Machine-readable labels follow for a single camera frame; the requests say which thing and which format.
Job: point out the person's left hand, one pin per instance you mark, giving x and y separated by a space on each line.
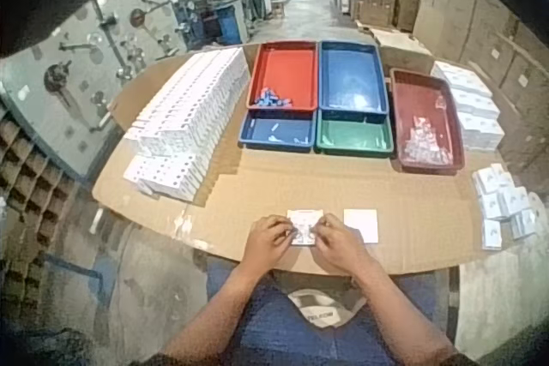
263 242

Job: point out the person's right hand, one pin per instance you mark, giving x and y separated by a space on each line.
339 250

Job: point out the person's right fingers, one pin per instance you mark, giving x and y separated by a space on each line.
324 229

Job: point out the person's left fingers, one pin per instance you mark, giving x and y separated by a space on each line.
279 227

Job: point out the white printed card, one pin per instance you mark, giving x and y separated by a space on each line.
303 222

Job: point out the plain white card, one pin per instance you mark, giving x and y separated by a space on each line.
361 224

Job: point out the brown cardboard sheet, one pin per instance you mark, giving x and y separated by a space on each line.
300 186

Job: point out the white cloth on lap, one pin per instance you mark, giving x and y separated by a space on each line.
322 306

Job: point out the small blue plastic tray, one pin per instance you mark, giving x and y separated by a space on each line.
279 131

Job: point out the person's legs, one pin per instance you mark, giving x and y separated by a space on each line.
300 323

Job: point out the green plastic tray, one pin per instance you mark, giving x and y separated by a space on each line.
354 134

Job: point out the heap of blue small parts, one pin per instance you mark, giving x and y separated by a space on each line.
272 98

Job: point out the heap of clear small packets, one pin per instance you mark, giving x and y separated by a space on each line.
424 139

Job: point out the rows of white flat boxes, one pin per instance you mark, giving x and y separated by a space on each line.
188 121

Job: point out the dark red plastic tray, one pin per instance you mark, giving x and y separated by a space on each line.
424 121

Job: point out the large blue plastic tray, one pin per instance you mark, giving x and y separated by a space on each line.
352 79

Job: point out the group of small white boxes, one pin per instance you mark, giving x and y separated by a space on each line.
504 205

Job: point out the stack of white cartons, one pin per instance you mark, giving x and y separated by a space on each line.
469 104

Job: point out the blue factory machine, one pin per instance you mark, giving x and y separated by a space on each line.
214 19

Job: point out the brown divider crate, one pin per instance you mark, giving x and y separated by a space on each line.
30 203

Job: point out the grey machine panel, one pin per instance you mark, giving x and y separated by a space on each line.
73 74

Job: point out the wall of brown cartons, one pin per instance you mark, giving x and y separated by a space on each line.
472 23

